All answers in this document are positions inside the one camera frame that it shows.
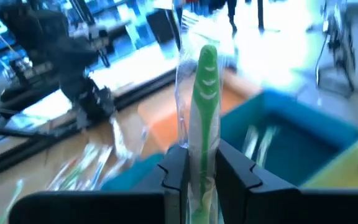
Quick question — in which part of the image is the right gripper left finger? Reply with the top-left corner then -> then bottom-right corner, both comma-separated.
8,146 -> 190,224

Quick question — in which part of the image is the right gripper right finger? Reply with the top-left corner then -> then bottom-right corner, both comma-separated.
215,139 -> 358,224

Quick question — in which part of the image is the blue toothbrush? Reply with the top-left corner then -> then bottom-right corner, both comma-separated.
88,146 -> 114,190
109,114 -> 150,162

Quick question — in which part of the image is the green toothbrush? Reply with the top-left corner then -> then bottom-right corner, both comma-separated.
174,43 -> 226,224
241,124 -> 260,162
256,124 -> 281,169
47,144 -> 99,190
0,179 -> 24,224

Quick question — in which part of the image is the small teal plastic bin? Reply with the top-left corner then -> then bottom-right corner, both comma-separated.
99,152 -> 167,192

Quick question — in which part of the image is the yellow plastic bin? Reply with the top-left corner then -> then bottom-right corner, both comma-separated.
300,135 -> 358,190

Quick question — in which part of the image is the orange plastic bin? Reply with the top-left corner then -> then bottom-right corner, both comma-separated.
137,71 -> 260,153

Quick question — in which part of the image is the large teal plastic bin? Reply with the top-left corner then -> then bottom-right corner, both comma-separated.
221,89 -> 358,187

